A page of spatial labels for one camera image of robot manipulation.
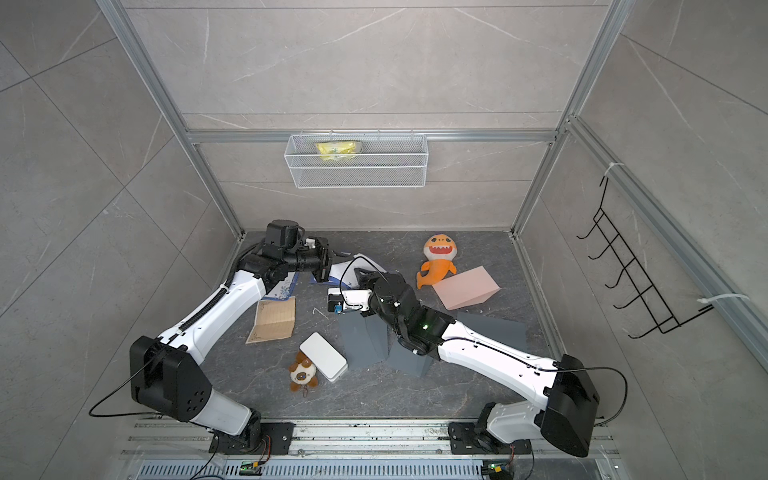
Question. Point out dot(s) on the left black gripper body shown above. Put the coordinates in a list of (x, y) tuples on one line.
[(317, 261)]

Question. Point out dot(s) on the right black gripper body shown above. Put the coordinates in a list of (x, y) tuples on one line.
[(377, 281)]

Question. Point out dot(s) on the white blue bordered letter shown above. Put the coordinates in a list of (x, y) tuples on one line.
[(284, 289)]

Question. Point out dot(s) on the grey envelope front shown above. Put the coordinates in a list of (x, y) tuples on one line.
[(508, 332)]

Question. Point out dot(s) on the grey envelope gold rose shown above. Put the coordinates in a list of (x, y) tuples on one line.
[(406, 361)]

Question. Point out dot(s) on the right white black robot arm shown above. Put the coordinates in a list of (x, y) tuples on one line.
[(559, 400)]

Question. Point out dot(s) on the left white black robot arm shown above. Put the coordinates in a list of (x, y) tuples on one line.
[(166, 373)]

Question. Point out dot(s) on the orange shark plush toy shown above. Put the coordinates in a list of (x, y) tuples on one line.
[(439, 250)]

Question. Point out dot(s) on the white rectangular box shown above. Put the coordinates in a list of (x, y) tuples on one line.
[(327, 359)]

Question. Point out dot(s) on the yellow packet in basket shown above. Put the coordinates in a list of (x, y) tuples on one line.
[(338, 150)]

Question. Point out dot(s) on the brown white dog plush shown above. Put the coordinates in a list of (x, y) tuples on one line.
[(303, 373)]

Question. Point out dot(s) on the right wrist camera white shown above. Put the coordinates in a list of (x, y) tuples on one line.
[(339, 301)]

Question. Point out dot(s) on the white wire mesh basket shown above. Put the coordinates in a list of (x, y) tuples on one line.
[(386, 161)]

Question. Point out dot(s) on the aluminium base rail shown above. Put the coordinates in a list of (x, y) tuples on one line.
[(352, 449)]

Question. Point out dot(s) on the black wire hook rack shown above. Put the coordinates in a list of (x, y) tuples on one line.
[(633, 273)]

